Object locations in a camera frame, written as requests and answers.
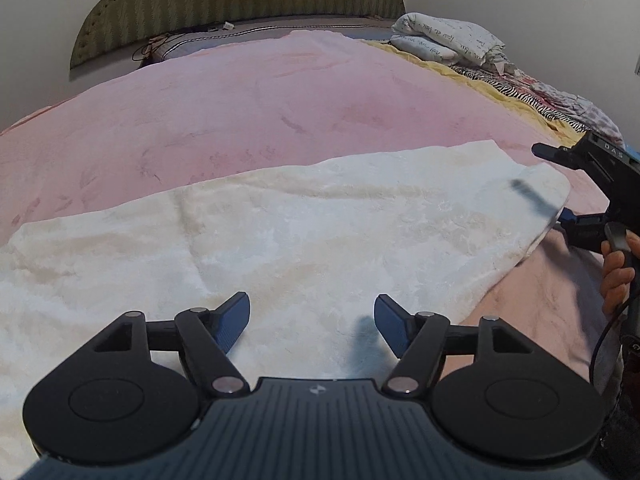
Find white printed pillows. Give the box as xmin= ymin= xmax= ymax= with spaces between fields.
xmin=390 ymin=11 xmax=517 ymax=74

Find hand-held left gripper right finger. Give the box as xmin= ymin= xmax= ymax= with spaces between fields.
xmin=373 ymin=294 xmax=539 ymax=396

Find dark charging cable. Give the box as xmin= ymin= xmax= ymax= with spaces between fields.
xmin=132 ymin=22 xmax=236 ymax=61

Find person's right hand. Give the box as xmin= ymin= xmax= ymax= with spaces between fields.
xmin=599 ymin=231 xmax=640 ymax=317

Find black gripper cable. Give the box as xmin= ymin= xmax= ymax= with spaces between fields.
xmin=589 ymin=296 xmax=632 ymax=397

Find white patterned pants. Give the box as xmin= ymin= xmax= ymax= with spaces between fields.
xmin=0 ymin=138 xmax=572 ymax=480

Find zebra striped cloth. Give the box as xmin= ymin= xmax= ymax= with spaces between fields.
xmin=449 ymin=62 xmax=587 ymax=127

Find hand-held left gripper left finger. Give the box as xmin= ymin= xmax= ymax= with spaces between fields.
xmin=93 ymin=291 xmax=251 ymax=395

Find yellow blanket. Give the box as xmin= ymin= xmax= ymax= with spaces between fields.
xmin=360 ymin=40 xmax=592 ymax=149

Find grey mattress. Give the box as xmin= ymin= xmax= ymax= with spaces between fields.
xmin=142 ymin=16 xmax=401 ymax=67

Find floral grey cloth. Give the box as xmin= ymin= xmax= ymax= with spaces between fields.
xmin=529 ymin=80 xmax=627 ymax=147

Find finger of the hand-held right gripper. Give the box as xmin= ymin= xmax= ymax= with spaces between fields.
xmin=531 ymin=142 xmax=583 ymax=167
xmin=557 ymin=208 xmax=610 ymax=251

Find pink bed sheet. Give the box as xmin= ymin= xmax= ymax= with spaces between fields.
xmin=0 ymin=29 xmax=640 ymax=411

